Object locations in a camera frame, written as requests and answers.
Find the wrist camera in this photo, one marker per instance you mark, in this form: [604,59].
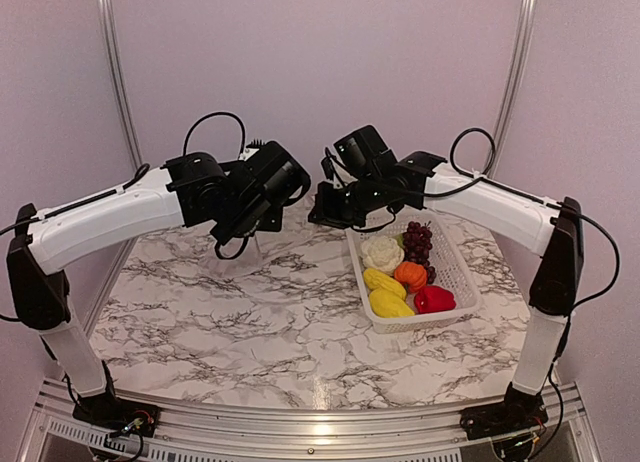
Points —
[362,149]
[280,178]

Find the yellow toy fruit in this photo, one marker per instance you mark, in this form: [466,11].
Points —
[375,279]
[386,304]

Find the red toy bell pepper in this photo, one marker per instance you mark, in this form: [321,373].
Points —
[433,299]

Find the yellow toy fruit back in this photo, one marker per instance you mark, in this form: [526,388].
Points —
[375,279]

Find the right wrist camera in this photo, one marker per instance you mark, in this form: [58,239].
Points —
[362,149]

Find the orange toy pumpkin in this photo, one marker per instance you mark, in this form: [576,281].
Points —
[412,275]

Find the front aluminium rail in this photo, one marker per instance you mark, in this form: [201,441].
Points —
[190,431]

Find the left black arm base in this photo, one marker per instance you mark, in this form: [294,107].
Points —
[121,416]

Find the yellow toy fruit front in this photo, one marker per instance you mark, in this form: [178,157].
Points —
[386,304]

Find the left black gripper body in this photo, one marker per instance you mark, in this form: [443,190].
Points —
[256,219]

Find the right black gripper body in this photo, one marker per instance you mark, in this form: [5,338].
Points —
[350,207]

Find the right aluminium frame post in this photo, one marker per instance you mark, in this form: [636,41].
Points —
[521,47]

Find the white plastic basket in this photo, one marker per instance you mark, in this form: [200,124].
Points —
[452,275]

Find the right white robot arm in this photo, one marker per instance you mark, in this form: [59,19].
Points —
[550,230]

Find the white toy cauliflower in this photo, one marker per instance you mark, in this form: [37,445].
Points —
[381,253]

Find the aluminium frame post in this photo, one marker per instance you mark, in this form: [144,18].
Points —
[521,47]
[109,31]

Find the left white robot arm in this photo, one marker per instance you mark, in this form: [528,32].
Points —
[239,198]

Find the left aluminium frame post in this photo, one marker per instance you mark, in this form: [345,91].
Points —
[109,31]

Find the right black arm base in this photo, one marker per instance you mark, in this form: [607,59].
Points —
[516,411]

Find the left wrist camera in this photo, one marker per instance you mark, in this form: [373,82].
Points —
[280,178]

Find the dark red toy grapes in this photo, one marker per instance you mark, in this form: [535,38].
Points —
[417,245]

